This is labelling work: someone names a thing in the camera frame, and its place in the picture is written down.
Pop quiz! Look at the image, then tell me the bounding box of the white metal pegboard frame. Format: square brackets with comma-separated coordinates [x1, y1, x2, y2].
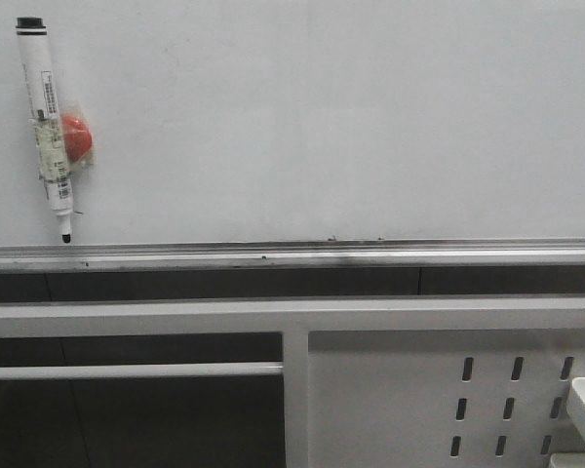
[0, 296, 585, 467]

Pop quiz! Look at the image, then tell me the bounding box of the white whiteboard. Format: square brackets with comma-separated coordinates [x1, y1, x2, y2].
[0, 1, 585, 247]

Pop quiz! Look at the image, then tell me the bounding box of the red round magnet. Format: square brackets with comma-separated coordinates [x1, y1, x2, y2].
[61, 114, 93, 163]

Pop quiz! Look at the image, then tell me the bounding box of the white whiteboard marker pen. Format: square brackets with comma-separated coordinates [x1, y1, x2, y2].
[16, 17, 73, 244]

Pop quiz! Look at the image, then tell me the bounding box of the aluminium whiteboard tray rail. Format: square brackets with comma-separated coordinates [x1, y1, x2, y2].
[0, 239, 585, 273]

